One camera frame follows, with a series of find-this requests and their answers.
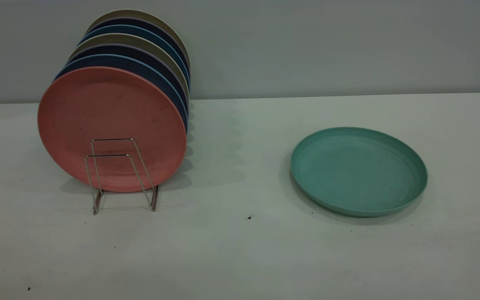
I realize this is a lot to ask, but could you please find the green round plate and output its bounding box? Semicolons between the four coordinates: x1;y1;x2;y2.
290;127;428;218

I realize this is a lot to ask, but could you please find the blue round plate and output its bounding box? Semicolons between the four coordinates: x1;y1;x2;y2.
78;24;190;86
55;54;189;135

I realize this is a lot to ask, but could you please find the pink round plate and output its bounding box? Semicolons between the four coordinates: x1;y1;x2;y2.
37;66;188;193

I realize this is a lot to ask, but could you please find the beige round plate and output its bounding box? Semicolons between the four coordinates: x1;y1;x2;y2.
86;9;191;68
68;33;190;100

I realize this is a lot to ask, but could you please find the metal wire plate rack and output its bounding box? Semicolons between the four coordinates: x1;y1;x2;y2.
84;138;159;215

